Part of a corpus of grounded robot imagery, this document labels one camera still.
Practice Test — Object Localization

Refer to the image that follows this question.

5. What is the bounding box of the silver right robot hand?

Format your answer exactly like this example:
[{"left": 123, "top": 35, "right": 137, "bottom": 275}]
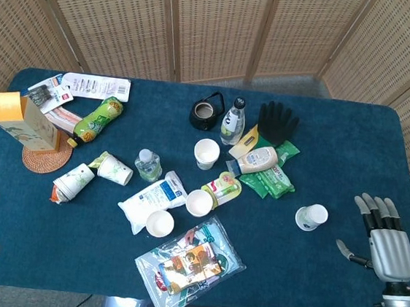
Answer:
[{"left": 331, "top": 191, "right": 410, "bottom": 285}]

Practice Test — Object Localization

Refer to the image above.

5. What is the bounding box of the white paper cup green print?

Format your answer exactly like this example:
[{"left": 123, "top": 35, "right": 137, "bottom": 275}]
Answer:
[{"left": 293, "top": 201, "right": 330, "bottom": 233}]

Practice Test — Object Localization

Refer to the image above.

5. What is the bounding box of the floral white paper cup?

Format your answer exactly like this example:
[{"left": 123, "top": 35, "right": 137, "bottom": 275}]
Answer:
[{"left": 95, "top": 152, "right": 136, "bottom": 187}]

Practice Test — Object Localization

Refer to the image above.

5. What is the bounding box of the plain white paper cup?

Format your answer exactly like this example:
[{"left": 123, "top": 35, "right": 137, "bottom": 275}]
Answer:
[
  {"left": 184, "top": 187, "right": 216, "bottom": 219},
  {"left": 192, "top": 137, "right": 223, "bottom": 173},
  {"left": 144, "top": 208, "right": 177, "bottom": 240}
]

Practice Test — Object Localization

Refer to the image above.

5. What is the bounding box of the round woven rattan coaster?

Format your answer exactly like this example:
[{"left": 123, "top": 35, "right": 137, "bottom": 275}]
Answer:
[{"left": 20, "top": 135, "right": 75, "bottom": 176}]

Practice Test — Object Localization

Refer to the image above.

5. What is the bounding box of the orange beige cardboard box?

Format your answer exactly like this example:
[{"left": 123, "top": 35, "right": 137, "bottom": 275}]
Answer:
[{"left": 0, "top": 90, "right": 66, "bottom": 155}]

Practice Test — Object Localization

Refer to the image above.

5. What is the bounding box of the blue table cloth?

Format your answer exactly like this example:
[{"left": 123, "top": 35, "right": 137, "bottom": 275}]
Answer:
[{"left": 0, "top": 63, "right": 410, "bottom": 307}]

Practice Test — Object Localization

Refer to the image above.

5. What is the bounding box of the orange striped flat packet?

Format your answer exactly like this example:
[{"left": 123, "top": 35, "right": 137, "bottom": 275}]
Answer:
[{"left": 42, "top": 104, "right": 86, "bottom": 136}]

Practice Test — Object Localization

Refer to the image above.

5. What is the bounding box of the battery blister card pack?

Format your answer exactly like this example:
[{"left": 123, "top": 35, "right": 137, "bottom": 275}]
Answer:
[{"left": 25, "top": 71, "right": 77, "bottom": 117}]

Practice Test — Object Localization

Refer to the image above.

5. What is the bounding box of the large green wet wipes pack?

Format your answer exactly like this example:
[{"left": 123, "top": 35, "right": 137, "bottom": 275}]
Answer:
[{"left": 236, "top": 160, "right": 298, "bottom": 203}]

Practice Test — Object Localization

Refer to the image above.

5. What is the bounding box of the green tea drink bottle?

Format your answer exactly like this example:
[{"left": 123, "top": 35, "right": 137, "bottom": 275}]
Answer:
[{"left": 66, "top": 91, "right": 125, "bottom": 152}]

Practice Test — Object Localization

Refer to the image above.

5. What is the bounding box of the small green wet wipes pack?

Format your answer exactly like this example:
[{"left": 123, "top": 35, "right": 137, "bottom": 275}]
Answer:
[{"left": 262, "top": 137, "right": 301, "bottom": 168}]

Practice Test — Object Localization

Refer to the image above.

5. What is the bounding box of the cream squeeze sauce bottle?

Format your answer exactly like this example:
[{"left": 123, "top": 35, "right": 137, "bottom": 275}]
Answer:
[{"left": 224, "top": 143, "right": 279, "bottom": 179}]

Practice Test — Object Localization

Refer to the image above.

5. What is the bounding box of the white barcode blister card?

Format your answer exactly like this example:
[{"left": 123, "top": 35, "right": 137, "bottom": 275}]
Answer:
[{"left": 59, "top": 70, "right": 133, "bottom": 103}]

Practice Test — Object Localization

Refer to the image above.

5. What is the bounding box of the small clear water bottle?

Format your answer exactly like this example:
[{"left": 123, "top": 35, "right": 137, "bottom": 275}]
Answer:
[{"left": 132, "top": 147, "right": 165, "bottom": 184}]

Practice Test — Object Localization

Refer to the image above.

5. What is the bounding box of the black rubber work glove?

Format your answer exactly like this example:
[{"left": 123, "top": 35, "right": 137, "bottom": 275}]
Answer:
[{"left": 252, "top": 100, "right": 302, "bottom": 153}]

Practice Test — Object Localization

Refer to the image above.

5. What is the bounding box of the white tissue pack blue label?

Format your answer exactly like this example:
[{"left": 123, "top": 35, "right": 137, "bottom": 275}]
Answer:
[{"left": 114, "top": 166, "right": 191, "bottom": 241}]

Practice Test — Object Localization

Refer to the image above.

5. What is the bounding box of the lip balm blister pack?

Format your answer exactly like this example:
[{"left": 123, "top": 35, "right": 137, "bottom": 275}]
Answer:
[{"left": 198, "top": 168, "right": 244, "bottom": 211}]

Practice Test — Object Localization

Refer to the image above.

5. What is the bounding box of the clear plastic zip bag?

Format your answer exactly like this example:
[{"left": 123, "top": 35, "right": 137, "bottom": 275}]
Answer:
[{"left": 129, "top": 207, "right": 252, "bottom": 307}]

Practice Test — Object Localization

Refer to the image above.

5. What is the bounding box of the yellow blue packet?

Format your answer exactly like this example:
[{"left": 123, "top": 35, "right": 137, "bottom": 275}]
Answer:
[{"left": 228, "top": 123, "right": 263, "bottom": 161}]

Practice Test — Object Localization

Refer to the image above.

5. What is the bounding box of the colourful cartoon printed packet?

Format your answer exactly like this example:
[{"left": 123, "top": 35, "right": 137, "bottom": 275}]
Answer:
[{"left": 155, "top": 238, "right": 226, "bottom": 301}]

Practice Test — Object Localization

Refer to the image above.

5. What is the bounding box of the clear bottle black cap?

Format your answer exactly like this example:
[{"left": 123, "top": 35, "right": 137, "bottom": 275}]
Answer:
[{"left": 218, "top": 96, "right": 249, "bottom": 148}]

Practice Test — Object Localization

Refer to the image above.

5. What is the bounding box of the black cast iron teapot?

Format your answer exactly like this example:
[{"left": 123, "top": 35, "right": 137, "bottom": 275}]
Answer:
[{"left": 187, "top": 88, "right": 228, "bottom": 133}]

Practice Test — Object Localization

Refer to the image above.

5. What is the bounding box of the bamboo folding screen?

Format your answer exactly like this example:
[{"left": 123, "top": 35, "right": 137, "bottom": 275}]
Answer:
[{"left": 0, "top": 0, "right": 410, "bottom": 257}]

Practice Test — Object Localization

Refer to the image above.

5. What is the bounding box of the thin black floor cable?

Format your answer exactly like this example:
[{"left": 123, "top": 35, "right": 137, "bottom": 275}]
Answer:
[{"left": 70, "top": 292, "right": 93, "bottom": 307}]

